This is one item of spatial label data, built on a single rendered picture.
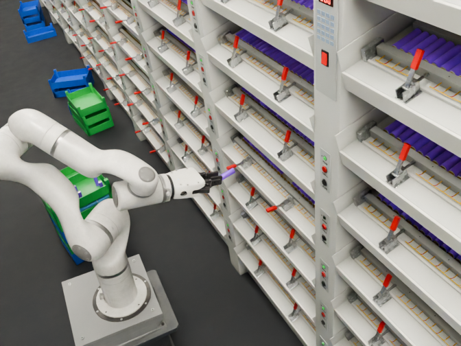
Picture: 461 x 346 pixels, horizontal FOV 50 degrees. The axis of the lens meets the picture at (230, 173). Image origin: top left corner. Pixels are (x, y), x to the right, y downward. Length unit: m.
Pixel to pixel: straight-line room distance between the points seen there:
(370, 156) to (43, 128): 0.88
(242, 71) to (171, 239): 1.34
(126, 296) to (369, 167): 1.08
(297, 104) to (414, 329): 0.63
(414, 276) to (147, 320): 1.04
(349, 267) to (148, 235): 1.49
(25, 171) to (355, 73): 1.01
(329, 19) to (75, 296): 1.43
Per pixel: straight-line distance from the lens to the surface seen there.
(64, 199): 1.61
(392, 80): 1.00
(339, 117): 1.10
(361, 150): 1.15
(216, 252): 2.51
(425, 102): 0.94
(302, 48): 1.16
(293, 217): 1.56
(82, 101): 3.74
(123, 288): 1.83
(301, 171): 1.41
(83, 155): 1.43
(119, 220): 1.67
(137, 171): 1.34
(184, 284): 2.41
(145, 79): 2.85
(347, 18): 1.01
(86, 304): 1.98
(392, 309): 1.35
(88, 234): 1.60
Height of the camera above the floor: 1.84
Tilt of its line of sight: 38 degrees down
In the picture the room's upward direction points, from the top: 8 degrees counter-clockwise
